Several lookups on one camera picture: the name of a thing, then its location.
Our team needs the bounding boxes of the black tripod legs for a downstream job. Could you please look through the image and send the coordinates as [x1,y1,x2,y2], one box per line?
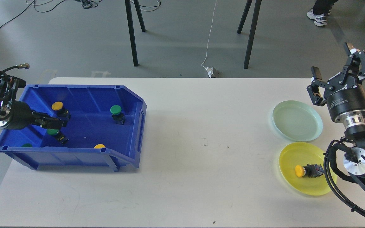
[125,0,146,67]
[237,0,263,69]

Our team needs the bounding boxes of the white cable with plug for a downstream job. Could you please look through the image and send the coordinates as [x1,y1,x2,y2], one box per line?
[201,0,223,78]

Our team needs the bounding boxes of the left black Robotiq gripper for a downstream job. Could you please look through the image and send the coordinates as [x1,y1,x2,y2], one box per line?
[0,101,69,130]

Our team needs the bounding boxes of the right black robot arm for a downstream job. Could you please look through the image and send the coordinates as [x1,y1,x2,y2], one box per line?
[307,42,365,217]

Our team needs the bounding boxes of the green button front corner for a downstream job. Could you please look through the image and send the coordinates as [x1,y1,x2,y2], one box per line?
[21,143,33,148]

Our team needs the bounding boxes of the left black tripod legs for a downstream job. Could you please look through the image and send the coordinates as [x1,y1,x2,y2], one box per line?
[125,0,146,67]

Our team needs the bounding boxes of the right black tripod legs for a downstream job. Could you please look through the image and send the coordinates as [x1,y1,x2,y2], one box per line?
[237,0,263,69]

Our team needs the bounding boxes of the person's sneaker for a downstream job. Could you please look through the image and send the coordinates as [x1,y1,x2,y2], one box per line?
[307,9,327,27]

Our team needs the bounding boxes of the pale green plate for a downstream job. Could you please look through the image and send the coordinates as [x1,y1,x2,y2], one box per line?
[271,100,323,142]

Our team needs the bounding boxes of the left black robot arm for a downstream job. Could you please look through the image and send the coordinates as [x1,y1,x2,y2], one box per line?
[0,63,71,130]

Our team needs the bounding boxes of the yellow plate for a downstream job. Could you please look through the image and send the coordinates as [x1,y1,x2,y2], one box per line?
[278,142,331,196]

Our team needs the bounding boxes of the blue plastic bin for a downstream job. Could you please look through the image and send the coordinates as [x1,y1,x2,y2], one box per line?
[0,84,147,172]

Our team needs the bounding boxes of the black floor cables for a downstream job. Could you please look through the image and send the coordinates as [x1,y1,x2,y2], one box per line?
[0,0,162,54]

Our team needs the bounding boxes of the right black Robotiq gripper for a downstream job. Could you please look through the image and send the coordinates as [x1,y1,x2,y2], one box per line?
[307,42,365,129]

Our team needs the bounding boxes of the yellow button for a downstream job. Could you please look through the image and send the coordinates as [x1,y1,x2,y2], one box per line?
[51,101,71,120]
[295,164,323,178]

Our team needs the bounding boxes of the green button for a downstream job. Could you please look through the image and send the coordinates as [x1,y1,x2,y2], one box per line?
[47,129,69,145]
[110,105,126,125]

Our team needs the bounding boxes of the yellow button front edge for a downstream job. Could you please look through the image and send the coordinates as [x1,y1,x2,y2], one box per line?
[93,144,106,149]

